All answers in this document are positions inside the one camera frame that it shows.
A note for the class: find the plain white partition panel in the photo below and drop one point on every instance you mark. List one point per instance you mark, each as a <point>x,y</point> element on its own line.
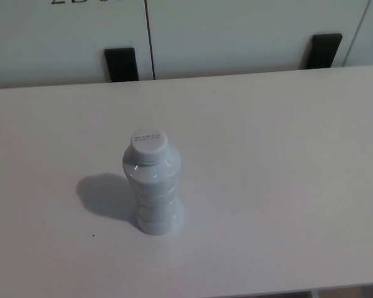
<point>230,34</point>

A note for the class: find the black partition foot bracket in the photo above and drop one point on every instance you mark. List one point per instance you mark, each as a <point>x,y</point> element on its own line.
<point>122,64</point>
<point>324,51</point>

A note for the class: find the narrow white partition panel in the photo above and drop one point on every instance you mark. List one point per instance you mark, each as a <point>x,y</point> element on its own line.
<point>368,37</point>

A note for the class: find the clear plastic bottle white cap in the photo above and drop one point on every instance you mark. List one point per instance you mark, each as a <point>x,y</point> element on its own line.
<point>152,192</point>

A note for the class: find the white partition panel black lettering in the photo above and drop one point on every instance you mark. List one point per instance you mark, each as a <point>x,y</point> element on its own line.
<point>65,37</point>

